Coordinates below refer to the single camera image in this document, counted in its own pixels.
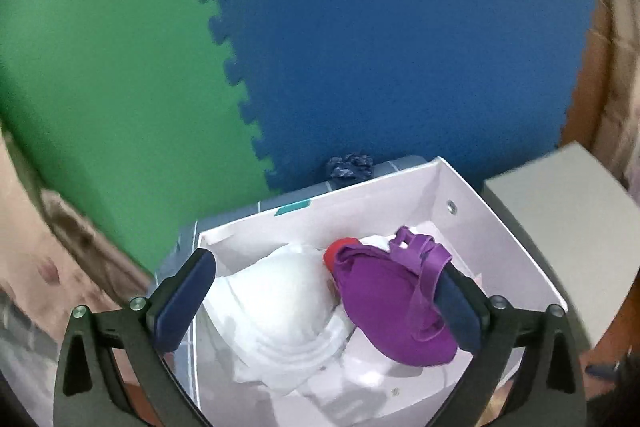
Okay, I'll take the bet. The white shoe box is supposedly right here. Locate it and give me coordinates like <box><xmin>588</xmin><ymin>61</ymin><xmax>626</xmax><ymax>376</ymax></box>
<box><xmin>190</xmin><ymin>157</ymin><xmax>564</xmax><ymax>426</ymax></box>

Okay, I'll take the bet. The blue foam mat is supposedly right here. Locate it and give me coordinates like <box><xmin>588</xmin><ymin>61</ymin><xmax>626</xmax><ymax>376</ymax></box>
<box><xmin>208</xmin><ymin>0</ymin><xmax>596</xmax><ymax>192</ymax></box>

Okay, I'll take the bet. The green foam mat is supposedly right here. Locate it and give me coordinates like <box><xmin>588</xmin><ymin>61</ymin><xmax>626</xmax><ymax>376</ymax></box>
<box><xmin>1</xmin><ymin>0</ymin><xmax>269</xmax><ymax>270</ymax></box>

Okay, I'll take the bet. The white bra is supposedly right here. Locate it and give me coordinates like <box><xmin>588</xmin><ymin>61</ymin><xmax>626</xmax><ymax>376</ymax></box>
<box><xmin>204</xmin><ymin>243</ymin><xmax>355</xmax><ymax>393</ymax></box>

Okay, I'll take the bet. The dark blue scrunchie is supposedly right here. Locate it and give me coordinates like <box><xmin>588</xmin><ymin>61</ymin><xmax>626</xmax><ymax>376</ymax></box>
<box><xmin>326</xmin><ymin>153</ymin><xmax>374</xmax><ymax>183</ymax></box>

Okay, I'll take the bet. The red cloth item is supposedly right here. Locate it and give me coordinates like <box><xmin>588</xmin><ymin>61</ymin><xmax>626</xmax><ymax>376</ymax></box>
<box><xmin>323</xmin><ymin>237</ymin><xmax>360</xmax><ymax>273</ymax></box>

